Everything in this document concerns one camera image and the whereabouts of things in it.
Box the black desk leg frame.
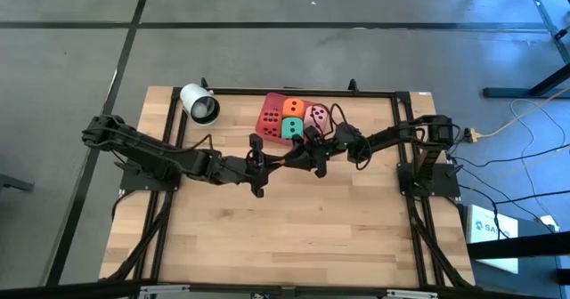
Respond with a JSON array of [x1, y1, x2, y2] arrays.
[[483, 0, 570, 100]]

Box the white box blue logo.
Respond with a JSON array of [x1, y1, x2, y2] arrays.
[[466, 204, 520, 275]]

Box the black aluminium table frame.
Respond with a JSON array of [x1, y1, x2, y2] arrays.
[[100, 78, 476, 291]]

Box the grey furniture foot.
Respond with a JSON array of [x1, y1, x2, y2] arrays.
[[0, 172, 35, 193]]

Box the pink foam die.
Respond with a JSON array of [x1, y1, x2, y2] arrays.
[[303, 104, 331, 133]]

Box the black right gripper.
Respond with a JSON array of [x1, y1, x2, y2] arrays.
[[287, 123, 373, 179]]

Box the yellow extension cord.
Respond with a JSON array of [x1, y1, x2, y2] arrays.
[[464, 86, 570, 143]]

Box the black rig crossbar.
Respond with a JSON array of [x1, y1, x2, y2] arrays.
[[0, 277, 570, 299]]

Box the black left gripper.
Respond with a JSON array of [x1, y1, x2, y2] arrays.
[[217, 133, 304, 198]]

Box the teal foam die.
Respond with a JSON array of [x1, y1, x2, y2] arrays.
[[281, 117, 305, 140]]

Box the orange foam die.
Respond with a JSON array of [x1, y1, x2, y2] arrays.
[[282, 98, 306, 118]]

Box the red foam die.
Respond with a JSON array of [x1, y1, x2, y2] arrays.
[[258, 107, 283, 140]]

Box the pink plastic bin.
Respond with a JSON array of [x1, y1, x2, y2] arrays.
[[255, 92, 333, 148]]

